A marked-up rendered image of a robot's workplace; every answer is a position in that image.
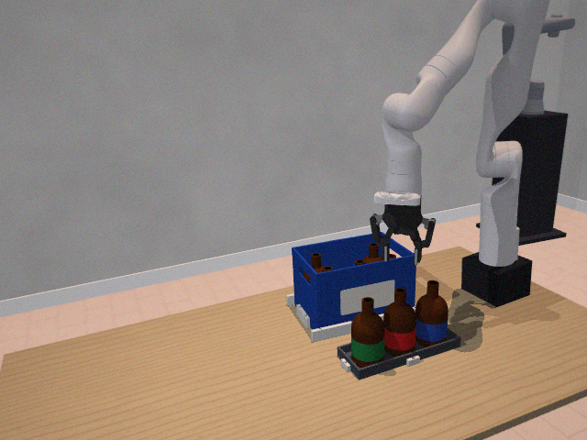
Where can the blue crate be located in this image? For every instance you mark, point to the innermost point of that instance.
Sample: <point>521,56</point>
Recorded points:
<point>335,297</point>

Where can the brown bottle with green label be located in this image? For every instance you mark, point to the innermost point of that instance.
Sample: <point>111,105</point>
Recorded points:
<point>367,336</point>

